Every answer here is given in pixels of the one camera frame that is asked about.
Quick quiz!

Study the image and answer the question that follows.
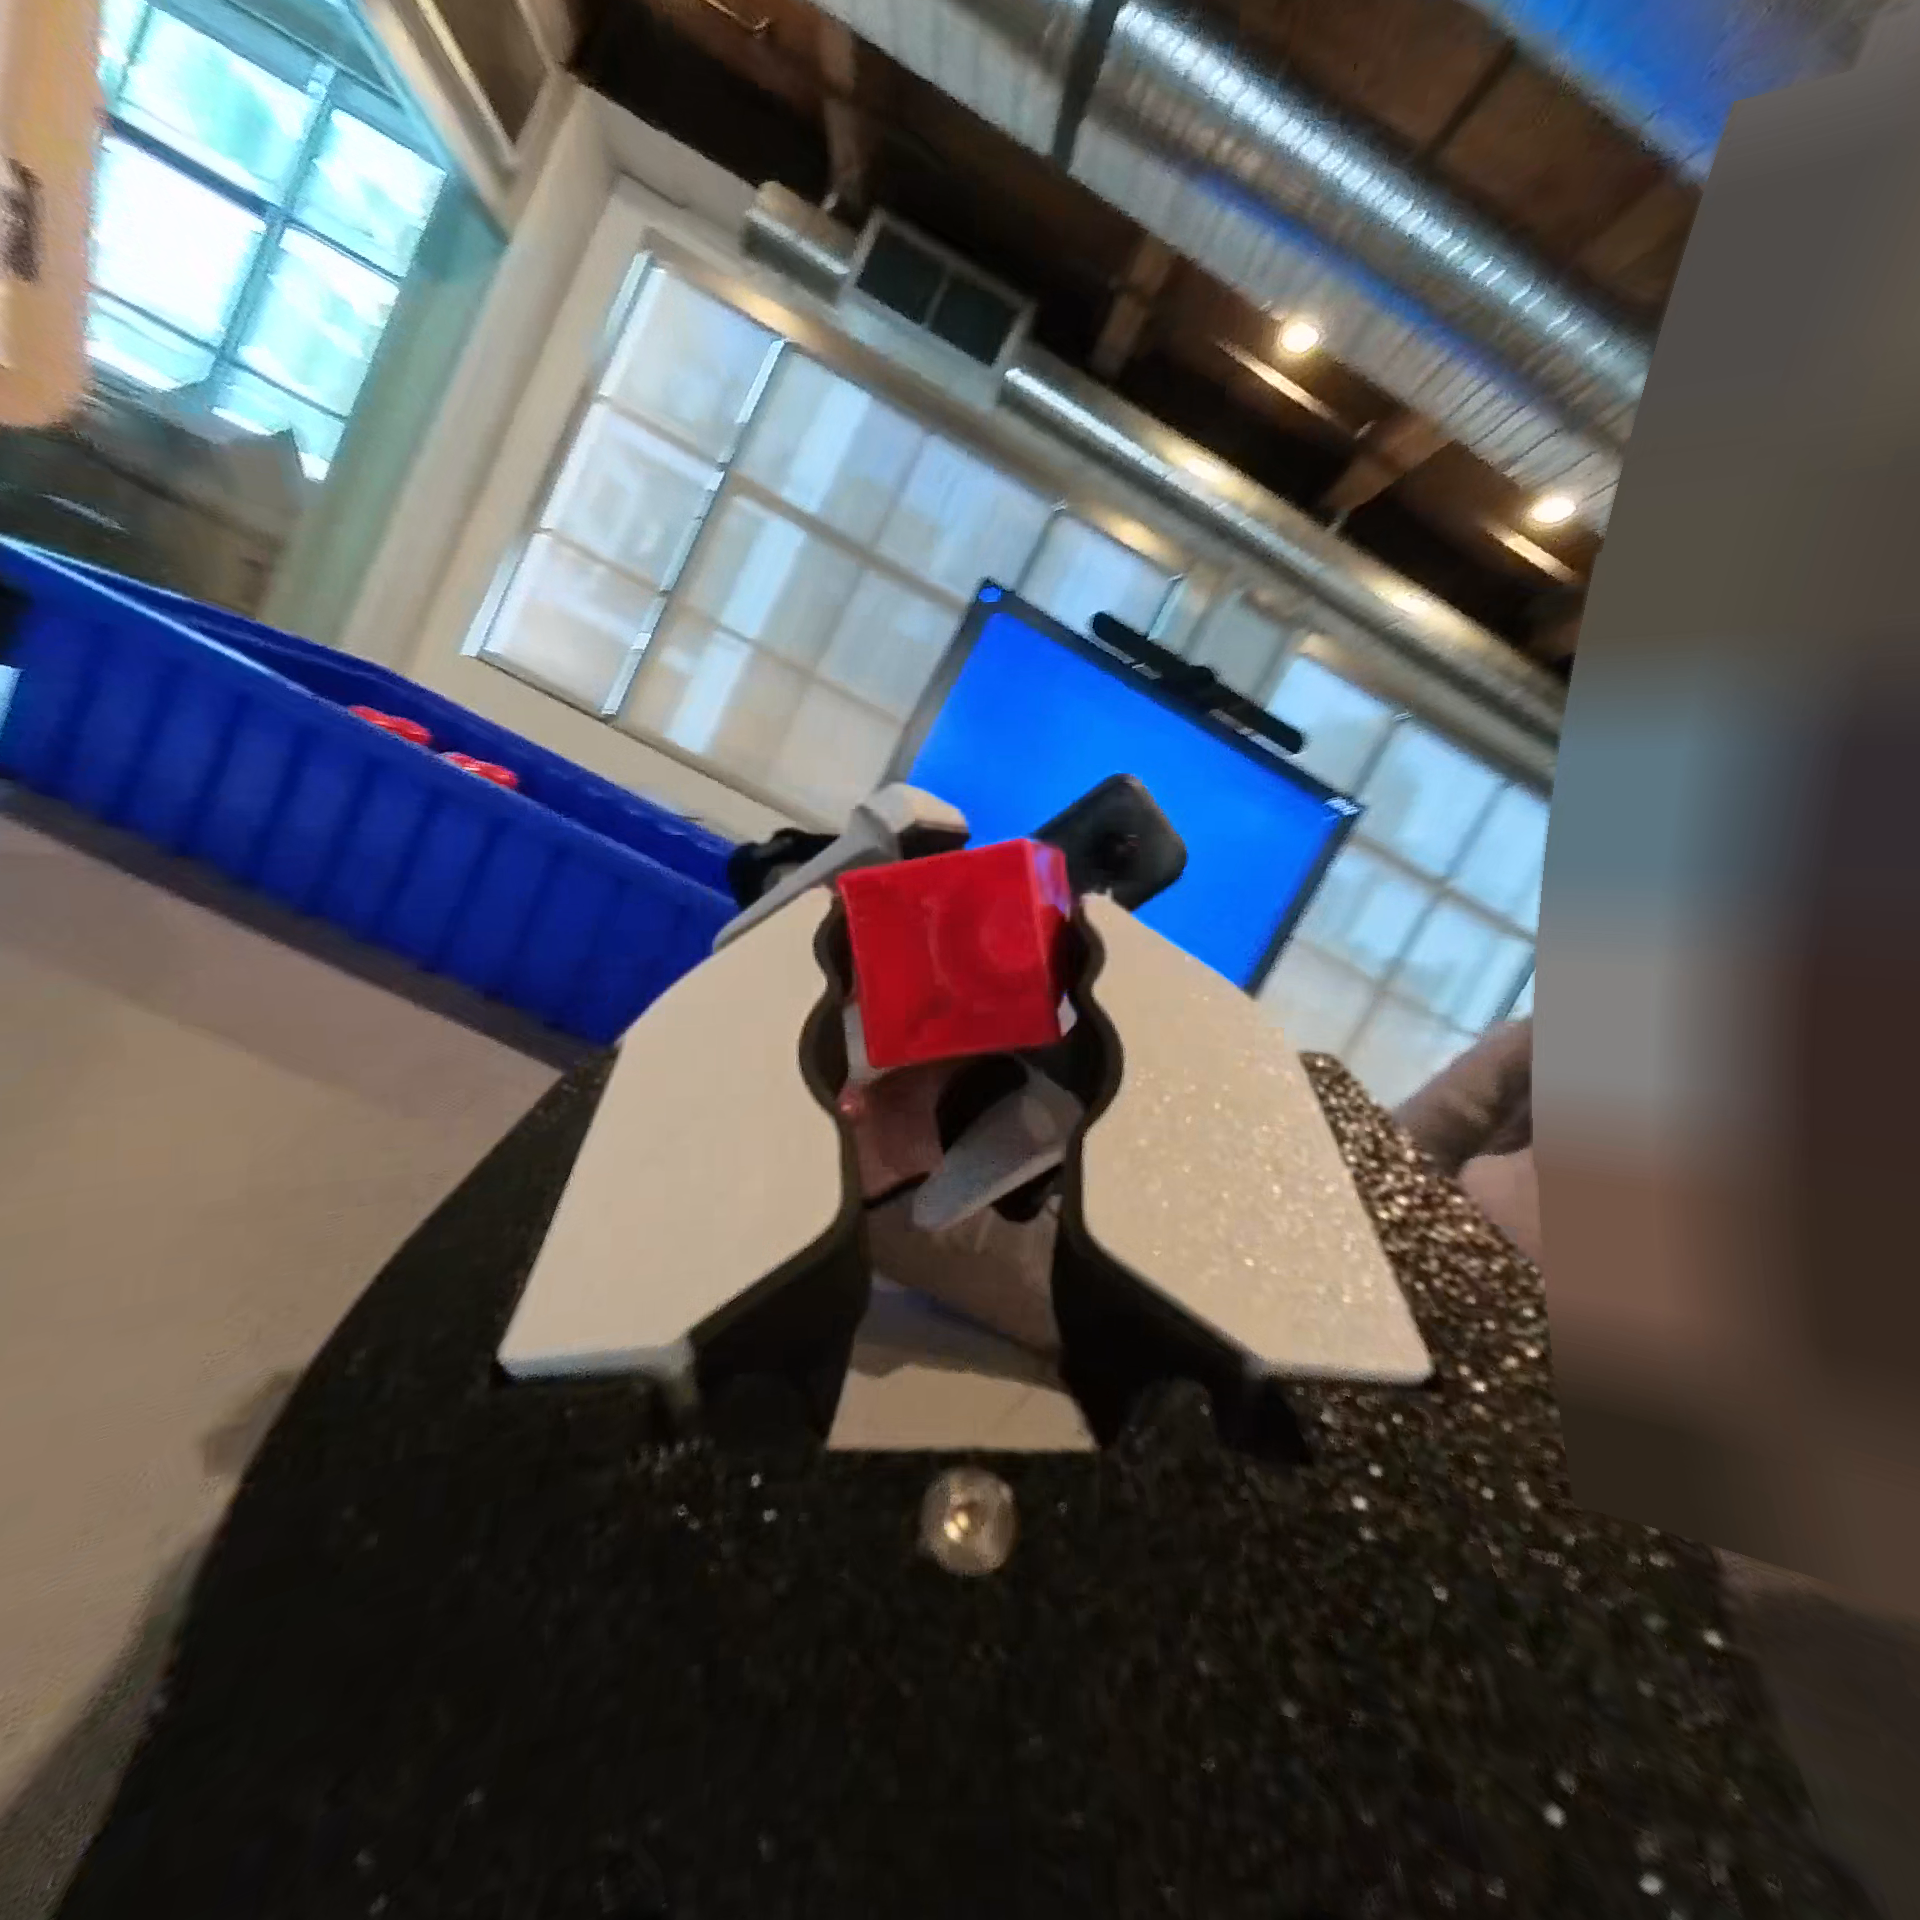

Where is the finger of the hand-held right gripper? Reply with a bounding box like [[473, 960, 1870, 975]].
[[913, 1087, 1080, 1233], [713, 779, 978, 957]]

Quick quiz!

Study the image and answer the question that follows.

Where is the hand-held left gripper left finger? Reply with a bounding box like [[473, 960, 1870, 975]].
[[497, 881, 873, 1379]]

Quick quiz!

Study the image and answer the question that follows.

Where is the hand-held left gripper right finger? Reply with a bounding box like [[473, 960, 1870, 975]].
[[1055, 894, 1437, 1387]]

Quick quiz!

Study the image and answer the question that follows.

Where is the red one-stud block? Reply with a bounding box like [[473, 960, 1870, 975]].
[[832, 841, 1080, 1070]]

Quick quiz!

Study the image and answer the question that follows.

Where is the blue plastic bin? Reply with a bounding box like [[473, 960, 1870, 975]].
[[0, 533, 742, 1049]]

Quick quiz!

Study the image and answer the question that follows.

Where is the blue-lit monitor screen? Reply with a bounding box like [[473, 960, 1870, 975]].
[[899, 582, 1367, 1001]]

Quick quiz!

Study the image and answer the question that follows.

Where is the black camera bar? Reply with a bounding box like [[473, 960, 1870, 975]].
[[1095, 612, 1310, 748]]

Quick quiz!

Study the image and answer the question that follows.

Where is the silver ventilation duct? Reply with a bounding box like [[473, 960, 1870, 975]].
[[1047, 0, 1650, 435], [742, 181, 1565, 740]]

